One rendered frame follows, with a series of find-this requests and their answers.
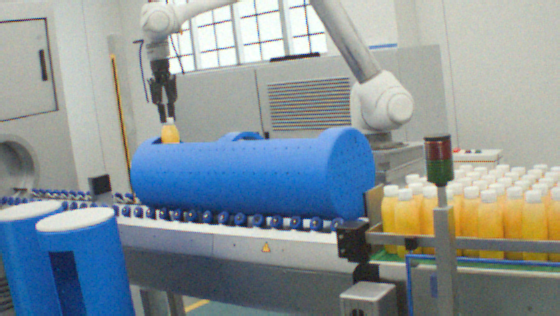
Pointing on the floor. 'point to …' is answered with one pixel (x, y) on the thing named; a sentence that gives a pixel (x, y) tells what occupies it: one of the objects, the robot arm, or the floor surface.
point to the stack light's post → (446, 261)
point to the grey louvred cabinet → (304, 97)
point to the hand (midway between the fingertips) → (166, 113)
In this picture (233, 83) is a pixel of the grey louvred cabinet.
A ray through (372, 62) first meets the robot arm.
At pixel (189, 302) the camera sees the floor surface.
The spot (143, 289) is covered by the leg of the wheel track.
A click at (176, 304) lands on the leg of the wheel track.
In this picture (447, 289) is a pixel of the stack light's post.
